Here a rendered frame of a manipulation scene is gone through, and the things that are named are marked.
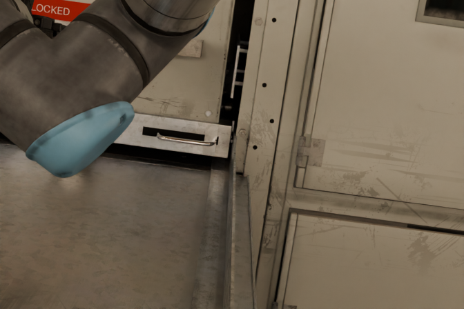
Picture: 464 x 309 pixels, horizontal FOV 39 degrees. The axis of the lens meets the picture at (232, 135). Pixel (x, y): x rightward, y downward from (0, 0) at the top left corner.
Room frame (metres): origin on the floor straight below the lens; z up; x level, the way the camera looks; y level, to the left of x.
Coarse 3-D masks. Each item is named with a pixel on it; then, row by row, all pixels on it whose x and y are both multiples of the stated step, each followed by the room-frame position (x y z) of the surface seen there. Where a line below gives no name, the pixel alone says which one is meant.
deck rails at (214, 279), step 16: (224, 176) 1.07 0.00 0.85; (208, 192) 0.97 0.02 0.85; (224, 192) 0.98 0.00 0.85; (208, 208) 0.90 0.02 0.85; (224, 208) 0.91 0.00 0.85; (208, 224) 0.84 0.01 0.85; (224, 224) 0.84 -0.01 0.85; (208, 240) 0.78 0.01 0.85; (224, 240) 0.79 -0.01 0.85; (208, 256) 0.73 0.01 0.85; (224, 256) 0.74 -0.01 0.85; (208, 272) 0.68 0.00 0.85; (224, 272) 0.69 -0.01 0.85; (208, 288) 0.64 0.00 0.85; (224, 288) 0.63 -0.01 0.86; (192, 304) 0.60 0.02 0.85; (208, 304) 0.61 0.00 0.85; (224, 304) 0.58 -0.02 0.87
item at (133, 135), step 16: (128, 128) 1.13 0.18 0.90; (144, 128) 1.14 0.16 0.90; (160, 128) 1.13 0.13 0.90; (176, 128) 1.14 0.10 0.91; (192, 128) 1.14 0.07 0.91; (224, 128) 1.14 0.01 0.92; (128, 144) 1.13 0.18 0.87; (144, 144) 1.13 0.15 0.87; (160, 144) 1.14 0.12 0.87; (176, 144) 1.14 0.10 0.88; (224, 144) 1.14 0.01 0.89
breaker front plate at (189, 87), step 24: (72, 0) 1.14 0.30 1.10; (216, 24) 1.15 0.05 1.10; (216, 48) 1.15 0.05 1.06; (168, 72) 1.15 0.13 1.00; (192, 72) 1.15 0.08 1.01; (216, 72) 1.15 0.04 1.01; (144, 96) 1.15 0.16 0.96; (168, 96) 1.15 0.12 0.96; (192, 96) 1.15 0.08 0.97; (216, 96) 1.15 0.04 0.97; (216, 120) 1.15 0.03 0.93
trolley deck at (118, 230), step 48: (0, 144) 1.09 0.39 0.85; (0, 192) 0.86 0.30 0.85; (48, 192) 0.88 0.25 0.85; (96, 192) 0.91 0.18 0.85; (144, 192) 0.94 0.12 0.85; (192, 192) 0.97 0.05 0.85; (240, 192) 1.01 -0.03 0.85; (0, 240) 0.70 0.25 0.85; (48, 240) 0.72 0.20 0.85; (96, 240) 0.74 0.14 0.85; (144, 240) 0.76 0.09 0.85; (192, 240) 0.78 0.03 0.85; (240, 240) 0.80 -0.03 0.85; (0, 288) 0.59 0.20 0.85; (48, 288) 0.60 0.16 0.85; (96, 288) 0.62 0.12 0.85; (144, 288) 0.63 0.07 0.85; (192, 288) 0.65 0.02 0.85; (240, 288) 0.66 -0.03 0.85
